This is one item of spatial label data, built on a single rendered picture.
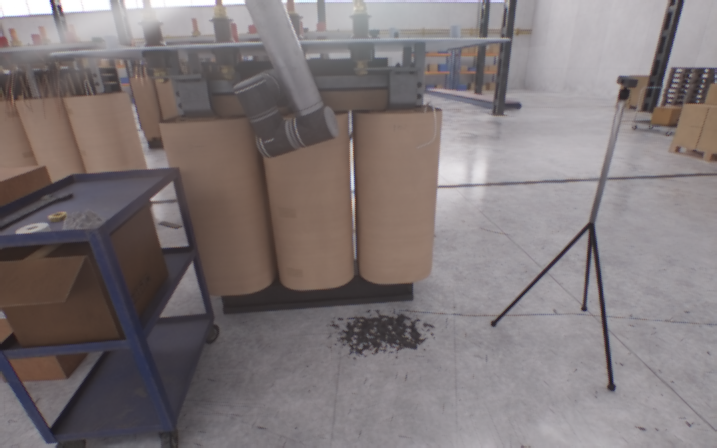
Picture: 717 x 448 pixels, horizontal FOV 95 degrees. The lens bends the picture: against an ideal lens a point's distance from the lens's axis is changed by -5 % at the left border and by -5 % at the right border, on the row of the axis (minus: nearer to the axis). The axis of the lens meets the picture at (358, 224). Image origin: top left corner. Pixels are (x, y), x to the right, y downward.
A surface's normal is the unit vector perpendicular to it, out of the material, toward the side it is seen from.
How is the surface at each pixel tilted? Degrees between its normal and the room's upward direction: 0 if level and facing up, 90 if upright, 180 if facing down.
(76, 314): 90
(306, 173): 90
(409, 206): 90
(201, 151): 90
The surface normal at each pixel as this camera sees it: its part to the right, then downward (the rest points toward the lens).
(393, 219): 0.09, 0.40
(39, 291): 0.03, -0.65
